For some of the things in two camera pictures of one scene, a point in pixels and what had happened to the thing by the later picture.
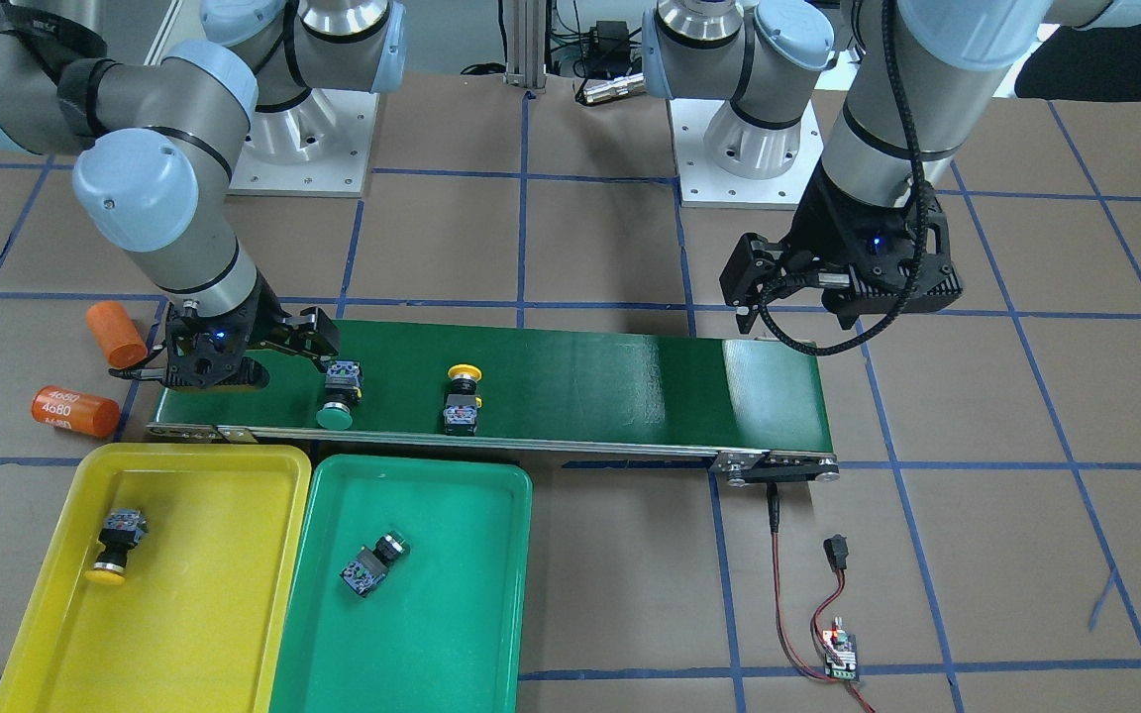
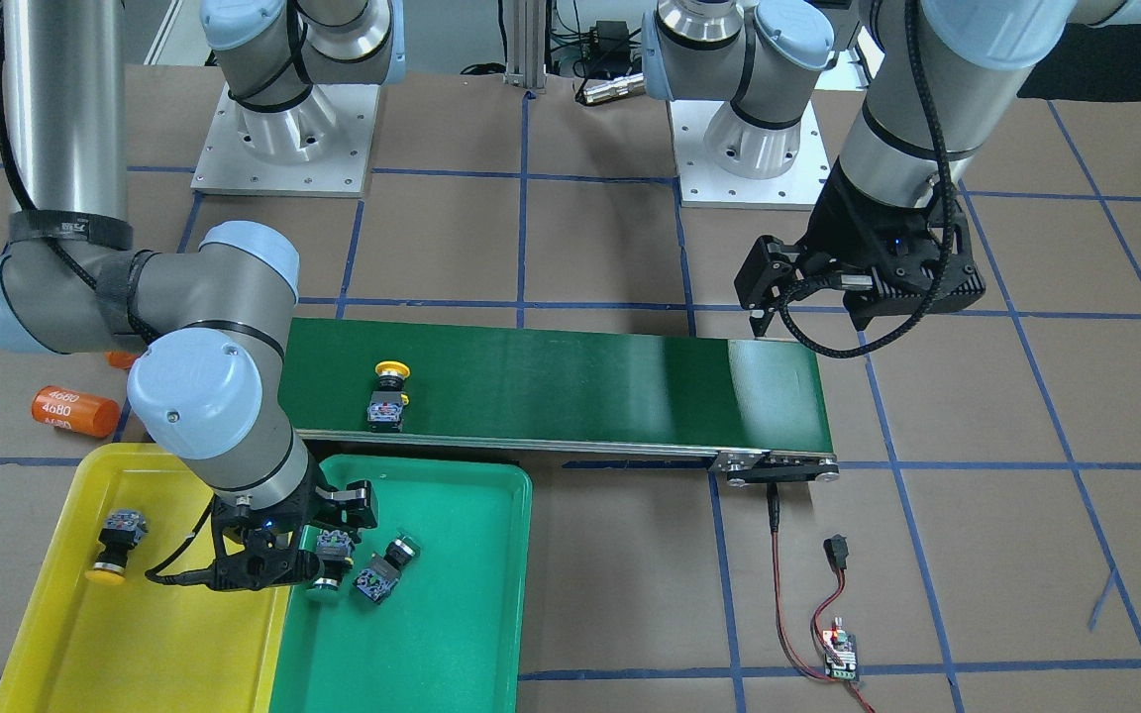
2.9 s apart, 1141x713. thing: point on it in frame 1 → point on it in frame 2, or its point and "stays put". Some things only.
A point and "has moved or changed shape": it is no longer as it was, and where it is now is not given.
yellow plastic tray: [194, 628] stays put
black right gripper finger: [309, 333] → [352, 508]
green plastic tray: [445, 630] stays put
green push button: [369, 566] has moved or changed shape
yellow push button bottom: [462, 403] → [385, 408]
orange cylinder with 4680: [61, 407] stays put
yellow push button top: [122, 531] stays put
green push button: [343, 386] → [336, 550]
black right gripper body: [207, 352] → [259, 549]
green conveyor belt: [691, 392] stays put
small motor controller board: [844, 645] stays put
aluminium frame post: [526, 45] stays put
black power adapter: [609, 42] stays put
